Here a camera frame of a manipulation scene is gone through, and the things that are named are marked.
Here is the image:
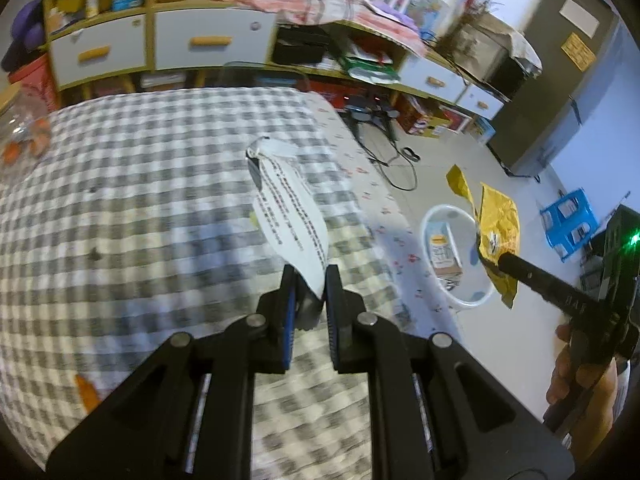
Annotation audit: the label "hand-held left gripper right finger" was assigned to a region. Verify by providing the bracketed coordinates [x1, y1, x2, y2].
[324, 264, 573, 480]

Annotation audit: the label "low yellow shelf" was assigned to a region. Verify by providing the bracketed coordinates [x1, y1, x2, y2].
[270, 20, 503, 121]

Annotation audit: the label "white paper sheet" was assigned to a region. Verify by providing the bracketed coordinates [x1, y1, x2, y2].
[559, 0, 600, 38]

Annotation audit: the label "yellow note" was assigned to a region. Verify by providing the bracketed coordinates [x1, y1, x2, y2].
[561, 32, 596, 71]

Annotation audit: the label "black floor cables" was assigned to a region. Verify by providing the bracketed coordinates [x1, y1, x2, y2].
[350, 105, 421, 191]

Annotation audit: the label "glass jar with wooden lid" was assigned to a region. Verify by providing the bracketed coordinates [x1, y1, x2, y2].
[0, 85, 51, 166]

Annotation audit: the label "yellow wrapper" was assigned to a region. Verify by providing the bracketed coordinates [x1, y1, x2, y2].
[446, 164, 522, 309]

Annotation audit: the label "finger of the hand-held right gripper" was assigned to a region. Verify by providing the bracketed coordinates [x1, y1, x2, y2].
[492, 253, 609, 319]

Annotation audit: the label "clear storage box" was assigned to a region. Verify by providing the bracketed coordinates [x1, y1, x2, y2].
[222, 62, 308, 92]

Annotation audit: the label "purple plush toy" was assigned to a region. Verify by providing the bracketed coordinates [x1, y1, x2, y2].
[0, 0, 48, 73]

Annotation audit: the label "small white drawer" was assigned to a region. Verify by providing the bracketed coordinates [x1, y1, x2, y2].
[457, 85, 503, 121]
[400, 55, 468, 101]

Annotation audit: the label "dried plant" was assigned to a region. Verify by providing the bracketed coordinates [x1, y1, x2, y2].
[437, 0, 506, 56]

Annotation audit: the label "orange peel piece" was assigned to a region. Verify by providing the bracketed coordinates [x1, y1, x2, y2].
[75, 375, 101, 413]

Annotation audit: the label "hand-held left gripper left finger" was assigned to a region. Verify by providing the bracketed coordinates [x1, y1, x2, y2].
[47, 262, 301, 480]

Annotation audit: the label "grey cabinet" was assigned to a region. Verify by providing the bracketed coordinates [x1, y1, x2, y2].
[487, 0, 626, 176]

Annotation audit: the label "person's right forearm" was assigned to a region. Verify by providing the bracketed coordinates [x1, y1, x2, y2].
[570, 375, 632, 467]

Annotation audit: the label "red box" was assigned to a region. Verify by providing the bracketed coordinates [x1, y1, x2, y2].
[7, 55, 58, 111]

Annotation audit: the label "yellow cabinet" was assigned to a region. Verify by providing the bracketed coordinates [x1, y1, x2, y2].
[42, 0, 281, 93]

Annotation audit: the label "black box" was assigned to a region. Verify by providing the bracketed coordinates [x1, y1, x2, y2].
[272, 25, 333, 66]

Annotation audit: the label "person's right hand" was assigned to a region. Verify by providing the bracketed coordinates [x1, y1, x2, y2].
[545, 323, 622, 412]

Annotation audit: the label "colourful snack carton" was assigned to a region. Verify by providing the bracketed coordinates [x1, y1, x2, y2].
[400, 95, 471, 138]

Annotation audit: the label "white floral tablecloth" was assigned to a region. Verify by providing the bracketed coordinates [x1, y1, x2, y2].
[305, 92, 466, 333]

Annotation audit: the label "blue plastic stool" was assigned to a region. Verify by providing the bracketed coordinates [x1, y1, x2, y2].
[540, 187, 601, 261]

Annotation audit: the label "white printed packet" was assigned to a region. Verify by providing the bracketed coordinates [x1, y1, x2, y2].
[246, 136, 330, 331]

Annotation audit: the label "blue cardboard box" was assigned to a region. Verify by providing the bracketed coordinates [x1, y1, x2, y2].
[429, 222, 463, 281]

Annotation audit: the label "white drawer with wooden handle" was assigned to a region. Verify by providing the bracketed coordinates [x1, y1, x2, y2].
[50, 14, 148, 88]
[154, 9, 278, 72]

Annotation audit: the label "white plastic basin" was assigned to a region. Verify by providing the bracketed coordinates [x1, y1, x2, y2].
[419, 203, 496, 308]

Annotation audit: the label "cloth-covered cardboard box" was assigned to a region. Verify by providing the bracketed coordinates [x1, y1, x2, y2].
[450, 12, 543, 101]

